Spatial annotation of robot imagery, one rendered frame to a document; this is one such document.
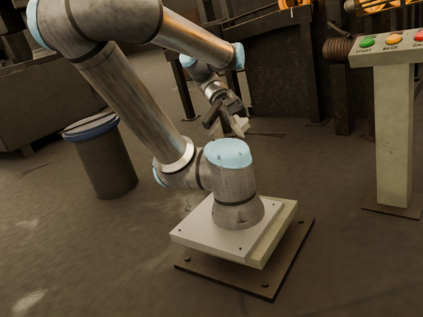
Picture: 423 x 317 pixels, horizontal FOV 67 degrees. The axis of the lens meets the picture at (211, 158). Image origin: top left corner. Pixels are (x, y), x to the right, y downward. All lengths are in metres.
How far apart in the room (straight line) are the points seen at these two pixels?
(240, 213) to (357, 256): 0.40
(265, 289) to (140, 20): 0.82
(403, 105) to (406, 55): 0.16
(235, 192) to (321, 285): 0.38
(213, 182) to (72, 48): 0.56
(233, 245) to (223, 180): 0.21
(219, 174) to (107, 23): 0.55
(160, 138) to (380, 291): 0.77
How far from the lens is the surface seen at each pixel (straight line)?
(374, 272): 1.13
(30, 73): 3.48
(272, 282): 1.08
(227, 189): 1.02
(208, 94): 1.24
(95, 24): 0.69
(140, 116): 0.88
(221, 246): 1.04
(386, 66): 1.15
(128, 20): 0.68
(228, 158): 0.97
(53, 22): 0.74
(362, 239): 1.23
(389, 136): 1.23
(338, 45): 1.80
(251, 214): 1.08
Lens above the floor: 0.82
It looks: 25 degrees down
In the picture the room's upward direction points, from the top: 15 degrees counter-clockwise
